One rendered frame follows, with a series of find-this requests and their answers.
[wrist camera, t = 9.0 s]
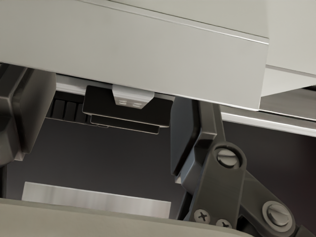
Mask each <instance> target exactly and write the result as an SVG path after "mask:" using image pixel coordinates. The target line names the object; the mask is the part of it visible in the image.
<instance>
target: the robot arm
mask: <svg viewBox="0 0 316 237"><path fill-rule="evenodd" d="M55 91H56V73H55V72H49V71H43V70H38V69H33V68H28V67H23V66H18V65H13V64H8V63H2V64H1V66H0V237H316V236H315V235H314V234H313V233H312V232H310V231H309V230H308V229H307V228H305V227H304V226H303V225H300V226H298V225H297V224H296V223H295V219H294V216H293V214H292V212H291V211H290V209H289V208H288V207H287V206H286V205H285V204H284V203H283V202H282V201H281V200H280V199H278V198H277V197H276V196H275V195H274V194H273V193H272V192H271V191H269V190H268V189H267V188H266V187H265V186H264V185H263V184H262V183H260V182H259V181H258V180H257V179H256V178H255V177H254V176H253V175H251V174H250V173H249V172H248V171H247V170H246V165H247V159H246V157H245V154H244V153H243V151H242V150H241V149H240V148H239V147H238V146H236V145H235V144H233V143H231V142H227V141H226V139H225V133H224V128H223V122H222V117H221V109H220V105H219V104H216V103H210V102H204V101H200V100H195V99H189V98H185V97H179V96H175V99H174V102H173V105H172V108H171V175H175V183H180V184H181V186H182V187H183V188H184V189H185V193H184V195H183V198H182V202H181V205H180V208H179V211H178V214H177V216H176V219H175V220H173V219H166V218H159V217H151V216H144V215H136V214H129V213H119V212H111V211H104V210H96V209H88V208H80V207H72V206H64V205H54V204H46V203H38V202H30V201H22V200H14V199H6V193H7V164H9V163H11V162H13V161H14V160H19V161H22V160H23V158H24V156H25V154H30V152H31V150H32V148H33V146H34V143H35V141H36V139H37V136H38V134H39V131H40V129H41V126H42V124H43V121H44V119H45V116H46V114H47V111H48V109H49V107H50V104H51V102H52V100H53V97H54V95H55Z"/></svg>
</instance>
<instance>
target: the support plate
mask: <svg viewBox="0 0 316 237"><path fill-rule="evenodd" d="M110 1H114V2H118V3H123V4H127V5H131V6H135V7H139V8H144V9H148V10H152V11H156V12H160V13H164V14H169V15H173V16H178V17H182V18H186V19H190V20H194V21H198V22H202V23H206V24H211V25H216V26H219V27H223V28H228V29H232V30H236V31H240V32H245V33H249V34H253V35H257V36H261V37H265V38H269V44H268V46H269V47H268V53H267V59H266V64H267V65H271V66H276V67H281V68H285V69H290V70H294V71H301V72H305V73H310V74H315V75H316V0H110ZM312 85H316V78H312V77H307V76H303V75H298V74H293V73H288V72H284V71H278V70H273V69H269V68H265V72H264V79H263V85H262V92H261V97H262V96H266V95H272V94H276V93H281V92H285V91H289V90H294V89H298V88H302V87H308V86H312Z"/></svg>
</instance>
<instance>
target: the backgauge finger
mask: <svg viewBox="0 0 316 237"><path fill-rule="evenodd" d="M154 93H155V92H153V91H148V90H143V89H138V88H133V87H126V86H121V85H116V84H113V86H112V89H108V88H103V87H96V86H91V85H87V87H86V92H85V97H84V102H83V108H82V112H83V113H85V114H88V115H90V116H91V120H90V122H91V123H92V124H98V125H103V126H111V127H117V128H122V129H128V130H134V131H140V132H145V133H151V134H158V133H159V128H160V127H169V126H170V121H171V108H172V105H173V101H172V100H167V99H162V98H157V97H154Z"/></svg>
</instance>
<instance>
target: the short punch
mask: <svg viewBox="0 0 316 237"><path fill-rule="evenodd" d="M22 201H30V202H38V203H46V204H54V205H64V206H72V207H80V208H88V209H96V210H104V211H111V212H119V213H129V214H136V215H144V216H151V217H159V218H166V219H168V218H169V213H170V206H171V202H168V201H161V200H154V199H147V198H141V197H132V196H124V195H118V194H111V193H104V192H97V191H90V190H81V189H74V188H67V187H61V186H54V185H47V184H40V183H33V182H25V184H24V190H23V195H22Z"/></svg>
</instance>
